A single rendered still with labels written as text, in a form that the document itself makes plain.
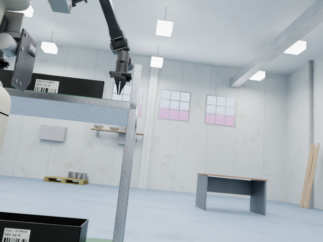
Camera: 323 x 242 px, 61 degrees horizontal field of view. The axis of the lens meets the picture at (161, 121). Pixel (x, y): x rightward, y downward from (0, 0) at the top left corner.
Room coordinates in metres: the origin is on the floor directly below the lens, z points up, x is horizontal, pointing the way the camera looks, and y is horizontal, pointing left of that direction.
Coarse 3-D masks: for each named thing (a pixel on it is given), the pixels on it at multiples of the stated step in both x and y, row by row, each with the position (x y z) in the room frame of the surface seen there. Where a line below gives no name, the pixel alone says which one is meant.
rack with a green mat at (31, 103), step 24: (24, 96) 0.97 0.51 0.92; (48, 96) 0.97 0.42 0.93; (72, 96) 0.98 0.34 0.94; (72, 120) 1.40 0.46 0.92; (96, 120) 1.32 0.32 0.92; (120, 120) 1.25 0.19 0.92; (120, 192) 0.99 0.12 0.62; (120, 216) 0.99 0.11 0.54; (96, 240) 1.39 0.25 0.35; (120, 240) 1.00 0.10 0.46
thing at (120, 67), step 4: (116, 64) 1.19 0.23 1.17; (120, 64) 1.18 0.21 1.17; (124, 64) 1.19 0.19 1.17; (116, 68) 1.19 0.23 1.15; (120, 68) 1.18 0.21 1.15; (124, 68) 1.19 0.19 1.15; (116, 72) 1.18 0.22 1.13; (120, 72) 1.18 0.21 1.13; (124, 72) 1.19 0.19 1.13; (124, 76) 1.22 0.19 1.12; (128, 76) 1.22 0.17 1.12
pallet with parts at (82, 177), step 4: (68, 172) 10.00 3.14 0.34; (72, 172) 9.97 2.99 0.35; (76, 172) 9.97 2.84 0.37; (48, 176) 9.57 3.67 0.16; (52, 176) 9.82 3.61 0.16; (56, 176) 10.06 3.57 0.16; (68, 176) 9.94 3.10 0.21; (72, 176) 9.99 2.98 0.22; (76, 176) 9.97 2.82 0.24; (80, 176) 9.67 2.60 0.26; (84, 176) 9.71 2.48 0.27; (44, 180) 9.30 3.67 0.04; (48, 180) 9.31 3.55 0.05; (52, 180) 9.73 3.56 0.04; (56, 180) 10.12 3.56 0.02; (64, 180) 9.33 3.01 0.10; (68, 180) 9.71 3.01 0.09; (72, 180) 10.13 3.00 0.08; (76, 180) 9.34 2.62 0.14; (80, 180) 9.34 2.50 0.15; (84, 180) 9.54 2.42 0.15; (88, 180) 10.19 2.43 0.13; (76, 184) 9.34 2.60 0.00; (80, 184) 9.34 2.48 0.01
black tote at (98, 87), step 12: (0, 72) 1.10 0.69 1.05; (12, 72) 1.10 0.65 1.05; (36, 84) 1.11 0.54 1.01; (48, 84) 1.11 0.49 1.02; (60, 84) 1.12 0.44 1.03; (72, 84) 1.12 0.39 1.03; (84, 84) 1.12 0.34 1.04; (96, 84) 1.13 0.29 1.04; (84, 96) 1.12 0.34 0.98; (96, 96) 1.13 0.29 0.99; (108, 96) 1.30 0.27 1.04
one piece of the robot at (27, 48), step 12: (12, 12) 0.70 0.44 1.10; (12, 24) 0.70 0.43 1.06; (0, 36) 0.65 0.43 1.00; (12, 36) 0.70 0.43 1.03; (24, 36) 0.69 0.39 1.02; (0, 48) 0.65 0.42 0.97; (12, 48) 0.67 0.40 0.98; (24, 48) 0.70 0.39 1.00; (36, 48) 0.77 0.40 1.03; (24, 60) 0.71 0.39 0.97; (24, 72) 0.73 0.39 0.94; (12, 84) 0.68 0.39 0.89; (24, 84) 0.74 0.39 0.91
